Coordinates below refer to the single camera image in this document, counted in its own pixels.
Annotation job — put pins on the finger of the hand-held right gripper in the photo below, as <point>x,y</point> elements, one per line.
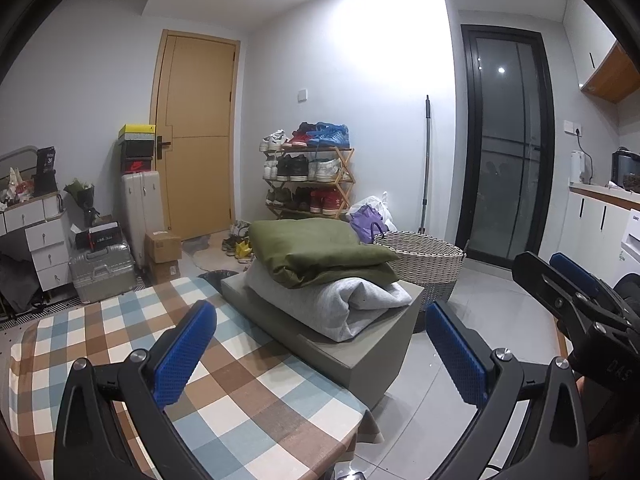
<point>575,272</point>
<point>545,280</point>

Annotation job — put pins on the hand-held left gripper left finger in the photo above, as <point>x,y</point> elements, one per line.
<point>185,350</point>

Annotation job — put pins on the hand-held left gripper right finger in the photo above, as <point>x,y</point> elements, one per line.
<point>457,355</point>

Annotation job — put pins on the green and yellow jacket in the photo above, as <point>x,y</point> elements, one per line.
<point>310,245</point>

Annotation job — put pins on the white kitchen counter cabinet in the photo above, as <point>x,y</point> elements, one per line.
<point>590,225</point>

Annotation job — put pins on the cardboard box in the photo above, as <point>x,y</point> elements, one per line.
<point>162,247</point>
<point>165,272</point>

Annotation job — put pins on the checkered blanket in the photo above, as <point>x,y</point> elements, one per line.
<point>250,400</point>

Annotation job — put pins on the grey ottoman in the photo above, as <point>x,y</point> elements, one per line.
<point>370,360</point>

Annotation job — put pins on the wicker laundry basket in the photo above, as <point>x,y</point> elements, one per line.
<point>425,270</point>

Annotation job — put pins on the beige door rug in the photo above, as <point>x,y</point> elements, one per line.
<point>210,260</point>

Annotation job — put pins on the silver suitcase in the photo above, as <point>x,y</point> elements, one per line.
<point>100,275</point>

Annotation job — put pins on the group of assorted shoes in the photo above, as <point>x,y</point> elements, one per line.
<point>242,250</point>

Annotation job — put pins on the black coffee machine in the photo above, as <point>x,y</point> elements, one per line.
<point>625,167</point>

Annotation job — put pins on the black framed glass door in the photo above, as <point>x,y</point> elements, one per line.
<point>505,160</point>

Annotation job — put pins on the black shoe box red stripe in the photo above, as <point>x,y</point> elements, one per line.
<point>105,237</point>

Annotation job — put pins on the grey folded sweatshirt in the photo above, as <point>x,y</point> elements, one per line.
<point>325,305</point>

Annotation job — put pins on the white upright suitcase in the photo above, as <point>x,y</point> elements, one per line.
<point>145,210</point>

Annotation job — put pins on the white plastic bag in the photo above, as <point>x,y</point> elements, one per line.
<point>387,220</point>

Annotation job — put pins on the purple bag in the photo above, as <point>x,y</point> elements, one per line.
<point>367,222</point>

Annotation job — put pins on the mop pole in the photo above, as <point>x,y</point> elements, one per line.
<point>426,160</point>

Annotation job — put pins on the white dresser with drawers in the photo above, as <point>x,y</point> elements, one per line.
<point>47,240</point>

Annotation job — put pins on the dark grey cloth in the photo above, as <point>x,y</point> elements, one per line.
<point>17,280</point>

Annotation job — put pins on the green wrapped bouquet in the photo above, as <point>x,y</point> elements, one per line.
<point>80,192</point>

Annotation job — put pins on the wooden door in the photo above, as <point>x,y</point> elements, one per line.
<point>200,160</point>

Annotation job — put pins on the stack of shoe boxes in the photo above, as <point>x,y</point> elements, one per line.
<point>136,155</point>

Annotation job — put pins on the black paper bag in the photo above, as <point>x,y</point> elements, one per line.
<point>45,170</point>

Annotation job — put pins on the pile of desk clutter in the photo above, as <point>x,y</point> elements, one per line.
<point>17,190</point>

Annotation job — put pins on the wooden shoe rack with shoes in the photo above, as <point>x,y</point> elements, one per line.
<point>325,135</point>

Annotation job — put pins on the arched mirror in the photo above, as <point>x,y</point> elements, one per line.
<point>20,150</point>

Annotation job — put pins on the white wall outlet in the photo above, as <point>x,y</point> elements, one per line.
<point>572,127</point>

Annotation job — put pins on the wooden wall cabinet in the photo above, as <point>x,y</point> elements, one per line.
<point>615,80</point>

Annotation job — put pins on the white wall switch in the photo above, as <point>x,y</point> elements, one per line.
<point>302,95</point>

